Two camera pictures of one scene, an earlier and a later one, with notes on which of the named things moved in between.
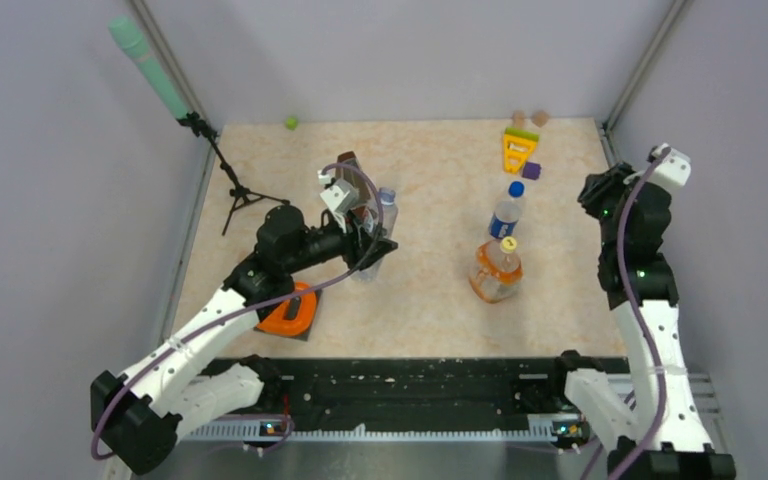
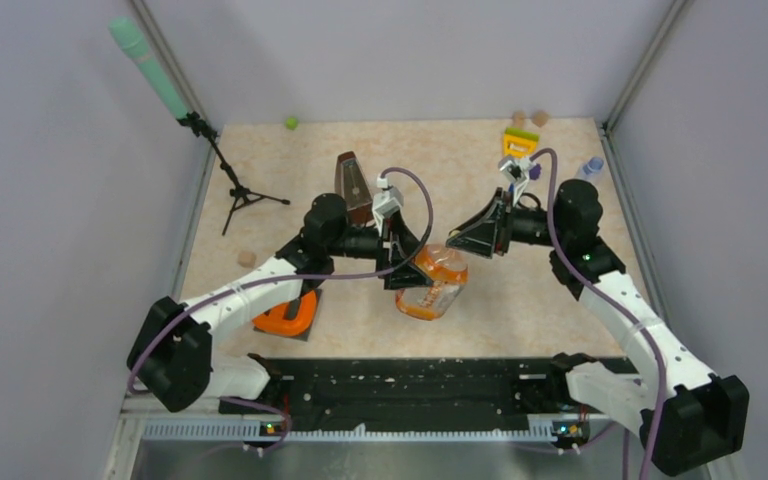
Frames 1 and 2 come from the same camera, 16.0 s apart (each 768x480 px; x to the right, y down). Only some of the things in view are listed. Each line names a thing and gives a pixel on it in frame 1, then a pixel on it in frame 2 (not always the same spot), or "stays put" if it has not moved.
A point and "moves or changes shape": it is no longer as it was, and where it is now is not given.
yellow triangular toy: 518,145 stays put
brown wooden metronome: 348,169 stays put
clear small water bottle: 390,211 moves or changes shape
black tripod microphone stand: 239,193 stays put
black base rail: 323,390 stays put
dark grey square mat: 303,334 stays put
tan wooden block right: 540,117 stays put
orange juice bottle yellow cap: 497,272 → 449,273
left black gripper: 361,247 → 402,242
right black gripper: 599,186 → 485,233
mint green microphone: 130,36 stays put
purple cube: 531,171 stays put
